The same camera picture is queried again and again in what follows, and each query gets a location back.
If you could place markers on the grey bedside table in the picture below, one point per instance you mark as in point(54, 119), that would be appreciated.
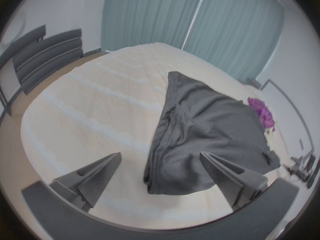
point(250, 82)

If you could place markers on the round white mirror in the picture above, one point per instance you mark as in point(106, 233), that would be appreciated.
point(17, 31)

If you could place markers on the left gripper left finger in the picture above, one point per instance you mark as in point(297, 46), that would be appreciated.
point(97, 179)

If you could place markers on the black dressing table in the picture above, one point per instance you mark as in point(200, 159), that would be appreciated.
point(25, 37)

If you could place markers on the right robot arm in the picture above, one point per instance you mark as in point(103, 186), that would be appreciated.
point(312, 162)

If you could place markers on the white printed garment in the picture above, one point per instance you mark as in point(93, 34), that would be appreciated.
point(268, 134)

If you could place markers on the purple satin garment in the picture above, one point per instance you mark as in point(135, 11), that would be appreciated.
point(262, 111)

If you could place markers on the bed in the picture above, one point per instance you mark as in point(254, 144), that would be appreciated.
point(100, 104)

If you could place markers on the black T-shirt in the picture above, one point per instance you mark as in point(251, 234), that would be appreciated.
point(200, 124)

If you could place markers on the black chest of drawers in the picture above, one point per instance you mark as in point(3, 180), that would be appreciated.
point(47, 59)

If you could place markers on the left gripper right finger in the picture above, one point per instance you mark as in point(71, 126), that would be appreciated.
point(230, 181)

